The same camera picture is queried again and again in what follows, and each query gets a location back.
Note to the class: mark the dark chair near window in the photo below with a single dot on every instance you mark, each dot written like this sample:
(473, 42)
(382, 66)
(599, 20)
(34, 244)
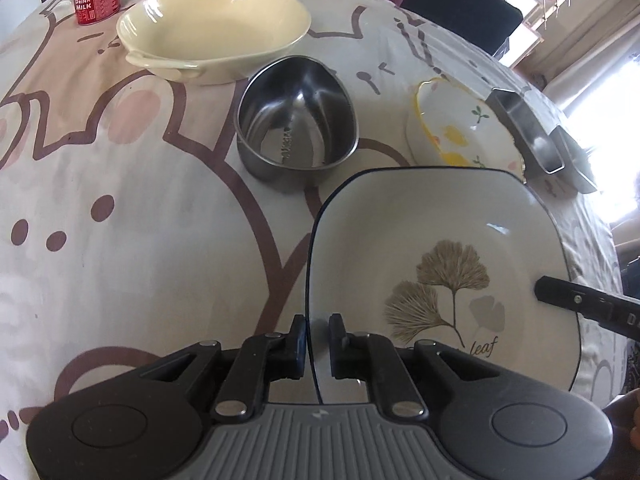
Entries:
(484, 23)

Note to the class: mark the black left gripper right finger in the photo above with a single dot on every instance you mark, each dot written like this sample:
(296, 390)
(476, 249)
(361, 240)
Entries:
(374, 360)

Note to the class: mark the white square ginkgo leaf plate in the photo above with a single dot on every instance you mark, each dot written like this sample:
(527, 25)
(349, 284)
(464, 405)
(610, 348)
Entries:
(447, 254)

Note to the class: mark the small floral yellow-rimmed dish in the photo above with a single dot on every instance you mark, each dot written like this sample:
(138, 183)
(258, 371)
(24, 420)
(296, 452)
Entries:
(449, 125)

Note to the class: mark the cream ceramic two-handled bowl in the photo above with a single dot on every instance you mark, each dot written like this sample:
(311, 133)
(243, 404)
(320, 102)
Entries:
(210, 41)

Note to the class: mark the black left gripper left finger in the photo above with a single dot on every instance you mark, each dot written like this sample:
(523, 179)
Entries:
(250, 370)

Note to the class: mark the round stainless steel bowl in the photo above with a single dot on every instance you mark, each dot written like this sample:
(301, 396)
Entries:
(295, 123)

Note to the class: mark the rectangular stainless steel tray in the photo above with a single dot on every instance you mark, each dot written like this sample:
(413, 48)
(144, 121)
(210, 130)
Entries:
(553, 153)

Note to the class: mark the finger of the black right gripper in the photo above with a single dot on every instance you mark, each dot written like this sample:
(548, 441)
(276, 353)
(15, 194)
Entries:
(619, 314)

